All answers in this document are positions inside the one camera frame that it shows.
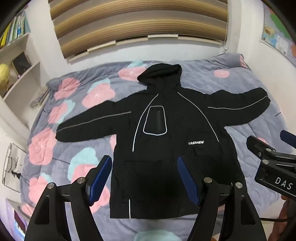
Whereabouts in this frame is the small stack of books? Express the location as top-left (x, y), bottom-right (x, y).
top-left (30, 89), bottom-right (50, 109)

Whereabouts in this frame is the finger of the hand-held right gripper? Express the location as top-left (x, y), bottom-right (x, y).
top-left (246, 136), bottom-right (276, 163)
top-left (280, 130), bottom-right (296, 149)

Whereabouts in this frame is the purple printed panel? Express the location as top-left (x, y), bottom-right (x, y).
top-left (5, 199), bottom-right (30, 240)

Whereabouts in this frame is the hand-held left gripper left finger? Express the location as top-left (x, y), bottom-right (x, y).
top-left (25, 155), bottom-right (113, 241)

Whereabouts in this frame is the white blind cord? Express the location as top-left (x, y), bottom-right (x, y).
top-left (224, 11), bottom-right (230, 53)

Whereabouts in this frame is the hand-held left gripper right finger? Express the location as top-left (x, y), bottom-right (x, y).
top-left (177, 156), bottom-right (272, 241)

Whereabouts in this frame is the wall map poster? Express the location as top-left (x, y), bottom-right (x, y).
top-left (261, 4), bottom-right (296, 63)

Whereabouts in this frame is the row of books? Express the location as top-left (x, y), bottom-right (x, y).
top-left (0, 10), bottom-right (31, 47)

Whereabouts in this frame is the grey floral blanket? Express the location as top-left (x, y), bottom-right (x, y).
top-left (22, 53), bottom-right (296, 241)

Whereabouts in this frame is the striped brown window blind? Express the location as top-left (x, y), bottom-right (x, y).
top-left (48, 0), bottom-right (228, 62)

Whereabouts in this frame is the black hooded jacket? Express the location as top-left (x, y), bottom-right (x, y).
top-left (56, 63), bottom-right (271, 219)

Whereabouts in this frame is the white wall scroll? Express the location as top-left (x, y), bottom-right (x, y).
top-left (2, 142), bottom-right (27, 193)

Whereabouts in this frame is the black framed board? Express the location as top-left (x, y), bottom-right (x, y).
top-left (11, 51), bottom-right (32, 76)

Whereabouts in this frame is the yellow plush toy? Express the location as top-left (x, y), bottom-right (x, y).
top-left (0, 64), bottom-right (11, 90)

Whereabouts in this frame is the person's right hand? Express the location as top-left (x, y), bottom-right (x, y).
top-left (276, 195), bottom-right (296, 241)

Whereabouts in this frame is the black cable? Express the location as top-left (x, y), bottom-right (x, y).
top-left (258, 216), bottom-right (292, 225)

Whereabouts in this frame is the white bookshelf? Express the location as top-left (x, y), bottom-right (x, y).
top-left (0, 10), bottom-right (50, 107)

